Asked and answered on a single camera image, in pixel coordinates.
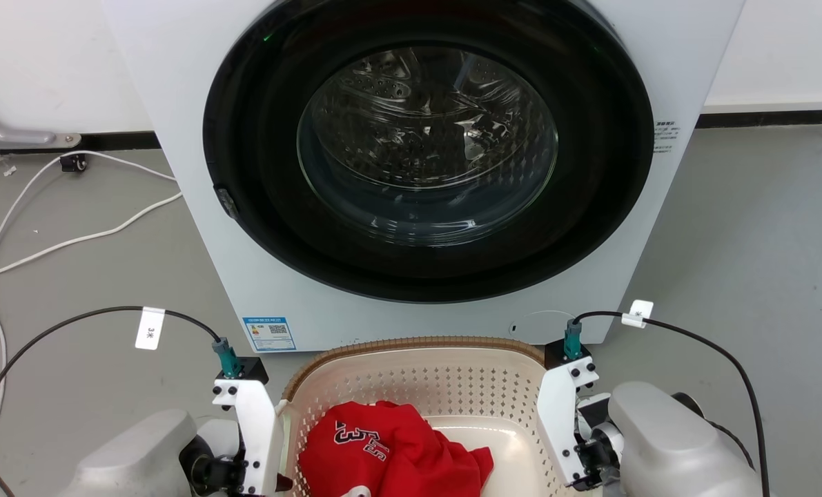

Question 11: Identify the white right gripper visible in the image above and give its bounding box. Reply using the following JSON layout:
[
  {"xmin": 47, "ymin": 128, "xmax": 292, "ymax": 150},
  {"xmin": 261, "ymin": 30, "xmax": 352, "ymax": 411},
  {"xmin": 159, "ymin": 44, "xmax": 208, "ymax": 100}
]
[{"xmin": 536, "ymin": 359, "xmax": 624, "ymax": 492}]

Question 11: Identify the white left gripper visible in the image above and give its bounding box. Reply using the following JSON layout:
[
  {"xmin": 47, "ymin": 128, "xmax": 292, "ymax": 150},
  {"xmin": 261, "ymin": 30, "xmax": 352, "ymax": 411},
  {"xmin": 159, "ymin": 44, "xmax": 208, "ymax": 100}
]
[{"xmin": 182, "ymin": 377, "xmax": 294, "ymax": 497}]

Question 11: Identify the beige perforated laundry basket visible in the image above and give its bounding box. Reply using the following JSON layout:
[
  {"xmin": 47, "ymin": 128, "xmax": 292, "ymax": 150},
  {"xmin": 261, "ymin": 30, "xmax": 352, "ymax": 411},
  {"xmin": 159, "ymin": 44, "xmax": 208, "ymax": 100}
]
[{"xmin": 281, "ymin": 336, "xmax": 592, "ymax": 497}]

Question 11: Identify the blue energy label sticker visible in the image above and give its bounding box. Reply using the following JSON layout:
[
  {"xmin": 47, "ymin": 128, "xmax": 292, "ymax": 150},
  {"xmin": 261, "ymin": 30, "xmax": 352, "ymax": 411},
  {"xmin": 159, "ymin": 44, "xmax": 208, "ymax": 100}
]
[{"xmin": 242, "ymin": 316, "xmax": 297, "ymax": 353}]

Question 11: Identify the red printed jersey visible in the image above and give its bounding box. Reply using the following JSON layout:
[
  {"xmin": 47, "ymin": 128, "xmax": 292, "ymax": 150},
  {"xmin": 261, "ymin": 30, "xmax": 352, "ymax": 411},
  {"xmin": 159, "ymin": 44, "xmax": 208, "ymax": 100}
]
[{"xmin": 298, "ymin": 400, "xmax": 495, "ymax": 497}]

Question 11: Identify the black round washer door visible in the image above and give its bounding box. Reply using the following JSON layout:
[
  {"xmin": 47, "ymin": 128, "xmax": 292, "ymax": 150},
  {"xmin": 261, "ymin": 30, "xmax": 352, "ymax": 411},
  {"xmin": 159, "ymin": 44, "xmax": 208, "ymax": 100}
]
[{"xmin": 202, "ymin": 0, "xmax": 655, "ymax": 304}]

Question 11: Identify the black baseboard strip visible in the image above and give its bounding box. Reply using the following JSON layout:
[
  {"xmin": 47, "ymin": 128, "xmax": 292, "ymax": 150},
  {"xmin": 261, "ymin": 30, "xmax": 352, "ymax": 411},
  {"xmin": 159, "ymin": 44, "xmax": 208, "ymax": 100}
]
[
  {"xmin": 0, "ymin": 130, "xmax": 162, "ymax": 155},
  {"xmin": 694, "ymin": 109, "xmax": 822, "ymax": 130}
]

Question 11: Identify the white front-load washing machine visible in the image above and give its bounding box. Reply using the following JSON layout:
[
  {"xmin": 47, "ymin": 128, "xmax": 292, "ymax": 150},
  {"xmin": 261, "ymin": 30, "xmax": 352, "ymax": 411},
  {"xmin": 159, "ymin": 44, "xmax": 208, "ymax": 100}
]
[{"xmin": 100, "ymin": 0, "xmax": 747, "ymax": 353}]

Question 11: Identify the teal left cable connector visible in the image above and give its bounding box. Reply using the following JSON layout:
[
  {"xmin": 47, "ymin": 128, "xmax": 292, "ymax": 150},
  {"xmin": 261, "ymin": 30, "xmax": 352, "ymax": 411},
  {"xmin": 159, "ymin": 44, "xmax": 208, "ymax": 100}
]
[{"xmin": 211, "ymin": 337, "xmax": 243, "ymax": 380}]

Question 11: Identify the teal cable connector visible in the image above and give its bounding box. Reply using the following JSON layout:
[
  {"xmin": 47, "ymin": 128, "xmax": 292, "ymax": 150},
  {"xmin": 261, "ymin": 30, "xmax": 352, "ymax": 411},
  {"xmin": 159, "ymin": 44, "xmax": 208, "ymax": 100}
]
[
  {"xmin": 211, "ymin": 337, "xmax": 243, "ymax": 380},
  {"xmin": 563, "ymin": 318, "xmax": 585, "ymax": 362}
]

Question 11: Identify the teal right cable connector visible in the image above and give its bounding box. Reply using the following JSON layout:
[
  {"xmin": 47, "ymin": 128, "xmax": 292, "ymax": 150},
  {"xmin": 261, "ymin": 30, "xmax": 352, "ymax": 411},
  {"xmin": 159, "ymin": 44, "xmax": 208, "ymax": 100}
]
[{"xmin": 563, "ymin": 318, "xmax": 585, "ymax": 362}]

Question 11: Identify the small white cable tag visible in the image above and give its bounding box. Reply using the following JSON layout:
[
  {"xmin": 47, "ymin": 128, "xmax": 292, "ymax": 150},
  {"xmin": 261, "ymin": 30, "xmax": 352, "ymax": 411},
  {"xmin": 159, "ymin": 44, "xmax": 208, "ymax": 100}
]
[{"xmin": 621, "ymin": 300, "xmax": 655, "ymax": 329}]

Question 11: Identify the white cable tag with print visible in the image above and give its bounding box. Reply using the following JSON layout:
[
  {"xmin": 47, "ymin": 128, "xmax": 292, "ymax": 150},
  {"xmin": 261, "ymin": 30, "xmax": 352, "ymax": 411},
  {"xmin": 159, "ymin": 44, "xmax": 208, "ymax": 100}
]
[{"xmin": 135, "ymin": 306, "xmax": 167, "ymax": 351}]

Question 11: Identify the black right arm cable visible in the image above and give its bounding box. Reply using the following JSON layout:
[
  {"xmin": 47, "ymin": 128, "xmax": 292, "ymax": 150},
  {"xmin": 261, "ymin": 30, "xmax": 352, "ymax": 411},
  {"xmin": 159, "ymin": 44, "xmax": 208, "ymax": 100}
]
[{"xmin": 574, "ymin": 311, "xmax": 772, "ymax": 497}]

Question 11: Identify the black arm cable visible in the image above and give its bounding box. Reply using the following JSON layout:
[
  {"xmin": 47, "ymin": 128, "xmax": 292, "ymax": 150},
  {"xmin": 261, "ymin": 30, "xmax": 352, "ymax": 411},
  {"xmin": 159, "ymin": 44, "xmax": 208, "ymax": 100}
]
[
  {"xmin": 0, "ymin": 306, "xmax": 222, "ymax": 497},
  {"xmin": 574, "ymin": 311, "xmax": 772, "ymax": 497}
]

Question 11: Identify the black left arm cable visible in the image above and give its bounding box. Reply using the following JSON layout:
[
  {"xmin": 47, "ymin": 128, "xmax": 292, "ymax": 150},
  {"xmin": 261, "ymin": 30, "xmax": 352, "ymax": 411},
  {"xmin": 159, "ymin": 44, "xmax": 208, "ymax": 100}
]
[{"xmin": 0, "ymin": 306, "xmax": 222, "ymax": 497}]

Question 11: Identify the long white floor cable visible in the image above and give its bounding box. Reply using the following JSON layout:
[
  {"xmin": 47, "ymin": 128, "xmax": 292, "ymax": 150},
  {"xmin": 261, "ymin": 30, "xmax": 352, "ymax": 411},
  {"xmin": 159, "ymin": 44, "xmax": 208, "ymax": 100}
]
[{"xmin": 0, "ymin": 150, "xmax": 178, "ymax": 492}]

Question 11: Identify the grey wall pipe bracket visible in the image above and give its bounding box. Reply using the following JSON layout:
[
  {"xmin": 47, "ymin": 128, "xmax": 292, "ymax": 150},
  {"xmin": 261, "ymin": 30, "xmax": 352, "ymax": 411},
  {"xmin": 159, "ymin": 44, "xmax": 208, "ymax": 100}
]
[{"xmin": 0, "ymin": 104, "xmax": 82, "ymax": 150}]

